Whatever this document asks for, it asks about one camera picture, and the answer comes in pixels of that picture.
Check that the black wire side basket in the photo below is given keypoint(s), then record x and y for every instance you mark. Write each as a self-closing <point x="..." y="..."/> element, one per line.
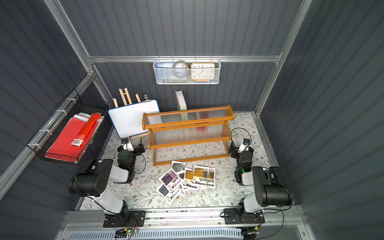
<point x="53" y="141"/>

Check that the blue-grey coffee bag front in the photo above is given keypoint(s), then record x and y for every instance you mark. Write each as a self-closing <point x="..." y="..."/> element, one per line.
<point x="169" y="196"/>

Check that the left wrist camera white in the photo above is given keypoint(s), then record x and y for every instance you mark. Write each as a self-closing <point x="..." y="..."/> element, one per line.
<point x="126" y="144"/>

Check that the wooden easel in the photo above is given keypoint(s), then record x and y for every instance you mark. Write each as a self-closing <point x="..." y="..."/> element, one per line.
<point x="126" y="98"/>

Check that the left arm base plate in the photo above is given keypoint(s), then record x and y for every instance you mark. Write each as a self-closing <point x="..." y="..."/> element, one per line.
<point x="125" y="219"/>

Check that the blue-grey coffee bag back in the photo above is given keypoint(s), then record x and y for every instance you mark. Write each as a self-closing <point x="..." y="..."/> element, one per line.
<point x="178" y="167"/>

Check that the red long box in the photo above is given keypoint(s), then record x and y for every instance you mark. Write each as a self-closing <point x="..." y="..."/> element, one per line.
<point x="86" y="129"/>

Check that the orange wooden three-tier shelf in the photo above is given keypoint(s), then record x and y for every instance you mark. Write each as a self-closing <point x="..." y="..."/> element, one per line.
<point x="189" y="128"/>

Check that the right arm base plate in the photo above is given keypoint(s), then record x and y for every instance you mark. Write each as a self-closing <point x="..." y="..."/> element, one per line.
<point x="234" y="216"/>

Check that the red folder stack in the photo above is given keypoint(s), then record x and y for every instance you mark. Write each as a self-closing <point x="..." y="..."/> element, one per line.
<point x="62" y="150"/>

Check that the blue-grey coffee bag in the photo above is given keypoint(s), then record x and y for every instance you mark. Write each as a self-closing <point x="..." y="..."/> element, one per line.
<point x="169" y="196"/>
<point x="178" y="167"/>

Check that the yellow coffee bag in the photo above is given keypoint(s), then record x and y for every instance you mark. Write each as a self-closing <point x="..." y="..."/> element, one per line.
<point x="204" y="177"/>
<point x="188" y="180"/>

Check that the white wire wall basket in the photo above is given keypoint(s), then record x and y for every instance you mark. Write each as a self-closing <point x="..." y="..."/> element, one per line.
<point x="166" y="77"/>

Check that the yellow square clock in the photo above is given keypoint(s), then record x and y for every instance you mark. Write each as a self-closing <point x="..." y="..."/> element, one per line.
<point x="203" y="72"/>

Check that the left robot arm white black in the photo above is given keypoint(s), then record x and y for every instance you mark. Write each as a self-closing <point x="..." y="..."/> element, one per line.
<point x="91" y="178"/>

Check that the white whiteboard blue frame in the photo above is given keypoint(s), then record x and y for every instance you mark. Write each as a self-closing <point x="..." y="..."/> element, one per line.
<point x="127" y="120"/>

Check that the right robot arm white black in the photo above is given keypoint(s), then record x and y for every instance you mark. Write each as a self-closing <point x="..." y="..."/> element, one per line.
<point x="271" y="189"/>

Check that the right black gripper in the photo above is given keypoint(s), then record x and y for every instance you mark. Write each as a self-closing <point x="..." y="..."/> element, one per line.
<point x="235" y="150"/>

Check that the blue box in basket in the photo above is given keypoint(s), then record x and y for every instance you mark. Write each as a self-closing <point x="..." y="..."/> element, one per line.
<point x="164" y="66"/>

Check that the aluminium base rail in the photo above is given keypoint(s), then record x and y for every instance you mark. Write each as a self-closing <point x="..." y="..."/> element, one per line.
<point x="172" y="218"/>

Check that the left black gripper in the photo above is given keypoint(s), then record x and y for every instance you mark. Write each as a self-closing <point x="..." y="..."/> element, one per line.
<point x="136" y="148"/>

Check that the round tape roll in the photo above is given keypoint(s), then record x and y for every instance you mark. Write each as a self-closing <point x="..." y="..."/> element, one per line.
<point x="180" y="69"/>

